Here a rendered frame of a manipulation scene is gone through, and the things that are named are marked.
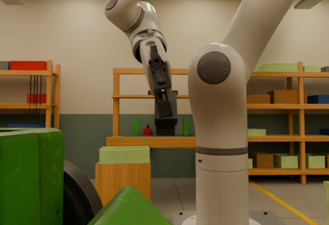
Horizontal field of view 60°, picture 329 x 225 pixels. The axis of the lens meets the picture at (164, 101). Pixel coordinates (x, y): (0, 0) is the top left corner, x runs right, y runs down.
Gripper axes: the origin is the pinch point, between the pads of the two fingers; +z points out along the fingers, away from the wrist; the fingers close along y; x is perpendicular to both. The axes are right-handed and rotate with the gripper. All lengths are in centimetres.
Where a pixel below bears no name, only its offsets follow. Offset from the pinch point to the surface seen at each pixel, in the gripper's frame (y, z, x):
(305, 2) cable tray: 254, -362, -315
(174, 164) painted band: 468, -220, -31
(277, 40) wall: 344, -377, -291
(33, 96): 316, -330, 187
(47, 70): 294, -365, 156
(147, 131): 412, -273, 7
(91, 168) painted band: 455, -246, 127
